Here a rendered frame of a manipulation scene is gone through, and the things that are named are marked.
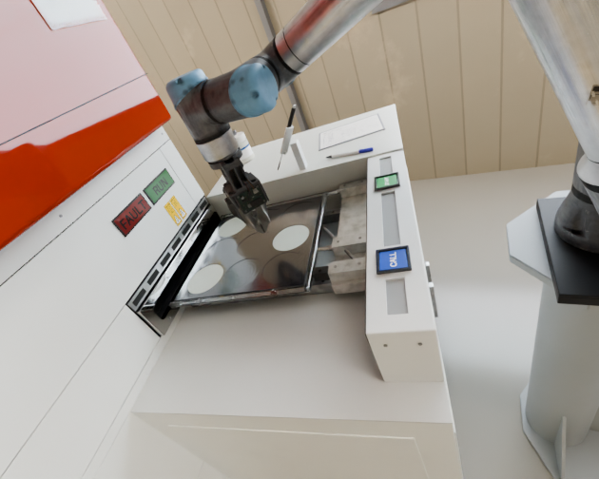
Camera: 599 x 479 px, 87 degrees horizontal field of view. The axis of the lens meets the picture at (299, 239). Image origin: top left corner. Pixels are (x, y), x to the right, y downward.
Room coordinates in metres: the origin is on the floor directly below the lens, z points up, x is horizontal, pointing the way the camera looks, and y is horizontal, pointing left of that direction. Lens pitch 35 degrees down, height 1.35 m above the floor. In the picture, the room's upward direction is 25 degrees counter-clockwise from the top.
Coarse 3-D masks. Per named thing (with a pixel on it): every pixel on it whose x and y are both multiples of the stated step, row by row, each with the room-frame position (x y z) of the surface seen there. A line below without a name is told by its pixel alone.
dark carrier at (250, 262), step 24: (288, 216) 0.78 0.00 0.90; (312, 216) 0.72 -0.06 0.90; (216, 240) 0.82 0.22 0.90; (240, 240) 0.76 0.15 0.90; (264, 240) 0.71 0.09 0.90; (312, 240) 0.62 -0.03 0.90; (240, 264) 0.66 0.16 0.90; (264, 264) 0.61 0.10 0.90; (288, 264) 0.57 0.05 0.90; (216, 288) 0.61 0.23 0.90; (240, 288) 0.57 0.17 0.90; (264, 288) 0.53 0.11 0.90
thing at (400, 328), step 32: (384, 160) 0.73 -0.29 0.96; (384, 192) 0.59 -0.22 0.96; (384, 224) 0.49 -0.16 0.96; (416, 224) 0.45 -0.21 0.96; (416, 256) 0.37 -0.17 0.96; (384, 288) 0.34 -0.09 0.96; (416, 288) 0.31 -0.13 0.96; (384, 320) 0.28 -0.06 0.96; (416, 320) 0.26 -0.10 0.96; (384, 352) 0.27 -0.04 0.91; (416, 352) 0.25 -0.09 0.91
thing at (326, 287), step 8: (320, 280) 0.53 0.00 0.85; (328, 280) 0.52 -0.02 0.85; (312, 288) 0.53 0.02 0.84; (320, 288) 0.52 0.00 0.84; (328, 288) 0.52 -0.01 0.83; (280, 296) 0.57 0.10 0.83; (288, 296) 0.56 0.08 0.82; (296, 296) 0.55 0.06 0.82; (208, 304) 0.66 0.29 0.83; (216, 304) 0.65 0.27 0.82
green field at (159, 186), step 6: (162, 174) 0.90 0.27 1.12; (168, 174) 0.92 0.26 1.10; (156, 180) 0.87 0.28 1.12; (162, 180) 0.88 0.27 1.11; (168, 180) 0.90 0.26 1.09; (150, 186) 0.84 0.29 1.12; (156, 186) 0.85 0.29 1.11; (162, 186) 0.87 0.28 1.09; (168, 186) 0.89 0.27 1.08; (150, 192) 0.83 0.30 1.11; (156, 192) 0.84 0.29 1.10; (162, 192) 0.86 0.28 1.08; (156, 198) 0.83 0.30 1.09
